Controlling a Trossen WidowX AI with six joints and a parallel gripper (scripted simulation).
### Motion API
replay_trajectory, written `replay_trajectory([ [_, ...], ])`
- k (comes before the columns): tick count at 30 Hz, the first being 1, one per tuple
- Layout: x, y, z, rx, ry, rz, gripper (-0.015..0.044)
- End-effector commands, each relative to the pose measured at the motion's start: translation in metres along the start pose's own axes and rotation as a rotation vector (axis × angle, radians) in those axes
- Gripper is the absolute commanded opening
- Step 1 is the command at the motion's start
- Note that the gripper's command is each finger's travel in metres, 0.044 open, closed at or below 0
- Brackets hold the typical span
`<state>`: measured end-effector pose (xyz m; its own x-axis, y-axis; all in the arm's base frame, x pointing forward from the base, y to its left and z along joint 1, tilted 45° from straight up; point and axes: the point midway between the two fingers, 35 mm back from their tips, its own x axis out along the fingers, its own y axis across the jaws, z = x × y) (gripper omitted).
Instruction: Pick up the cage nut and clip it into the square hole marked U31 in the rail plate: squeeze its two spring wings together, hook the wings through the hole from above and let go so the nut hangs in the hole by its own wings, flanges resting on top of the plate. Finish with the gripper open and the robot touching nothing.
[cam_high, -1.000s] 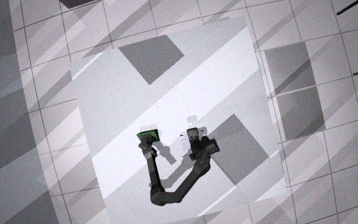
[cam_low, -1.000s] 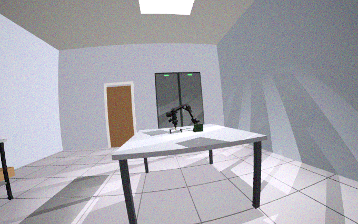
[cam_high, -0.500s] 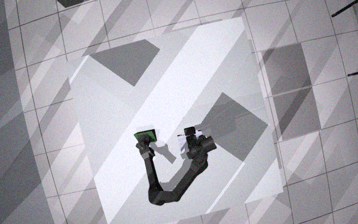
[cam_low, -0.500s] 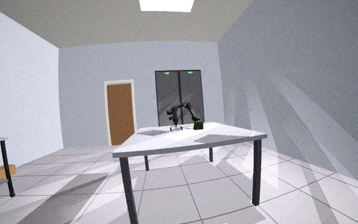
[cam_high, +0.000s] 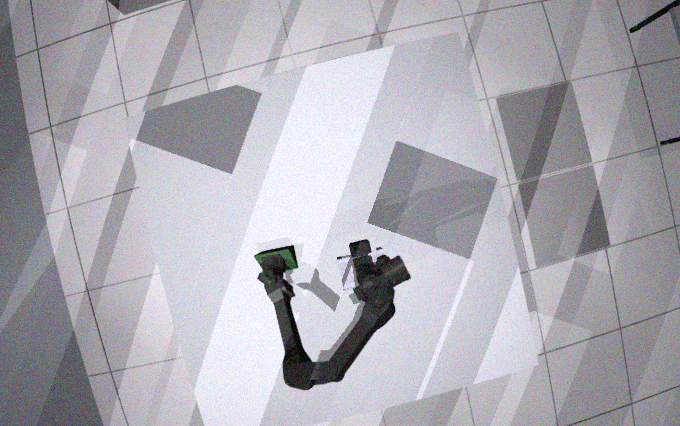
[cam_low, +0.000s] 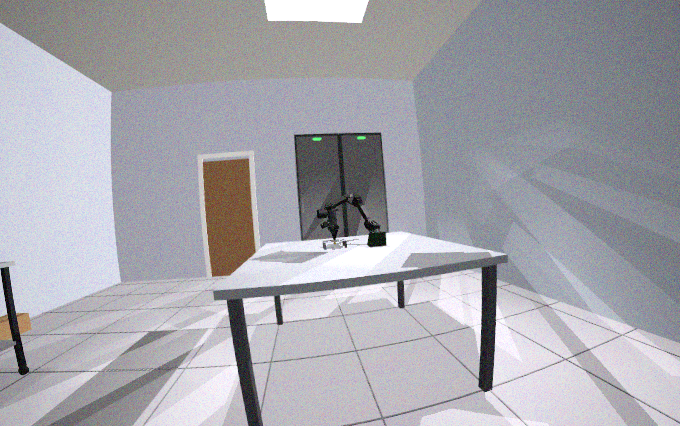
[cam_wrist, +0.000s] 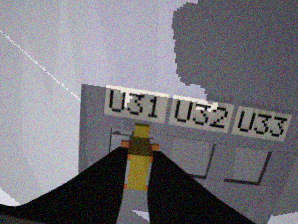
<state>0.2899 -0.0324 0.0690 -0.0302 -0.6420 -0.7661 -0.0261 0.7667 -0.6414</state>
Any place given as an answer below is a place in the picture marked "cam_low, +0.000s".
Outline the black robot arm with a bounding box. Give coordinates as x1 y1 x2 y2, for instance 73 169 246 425
317 194 381 233

